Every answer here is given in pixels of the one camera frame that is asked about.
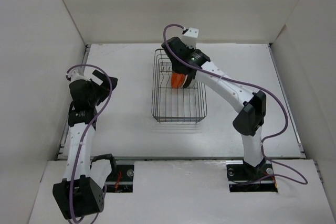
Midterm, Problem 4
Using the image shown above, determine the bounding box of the orange plate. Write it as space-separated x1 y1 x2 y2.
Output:
171 72 187 89

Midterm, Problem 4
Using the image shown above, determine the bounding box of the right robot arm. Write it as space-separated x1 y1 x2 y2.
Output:
161 37 266 180

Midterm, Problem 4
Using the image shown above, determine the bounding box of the grey wire dish rack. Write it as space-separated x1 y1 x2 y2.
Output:
151 49 207 123

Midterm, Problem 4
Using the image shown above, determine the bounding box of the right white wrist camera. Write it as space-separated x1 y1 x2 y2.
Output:
181 27 199 49

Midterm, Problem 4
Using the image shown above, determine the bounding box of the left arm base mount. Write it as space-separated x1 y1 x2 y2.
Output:
105 161 134 193

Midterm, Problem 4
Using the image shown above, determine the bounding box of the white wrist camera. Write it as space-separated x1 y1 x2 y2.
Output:
181 27 199 49
66 69 89 82

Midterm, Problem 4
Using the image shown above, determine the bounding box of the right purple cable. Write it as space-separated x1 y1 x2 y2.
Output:
162 24 308 185

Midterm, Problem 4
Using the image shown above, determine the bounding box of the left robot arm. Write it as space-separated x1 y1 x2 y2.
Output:
52 70 118 223

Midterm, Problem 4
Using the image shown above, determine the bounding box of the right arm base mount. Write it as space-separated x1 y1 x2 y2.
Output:
226 162 278 193

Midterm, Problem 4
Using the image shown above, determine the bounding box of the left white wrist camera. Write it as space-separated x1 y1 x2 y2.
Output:
66 69 89 82

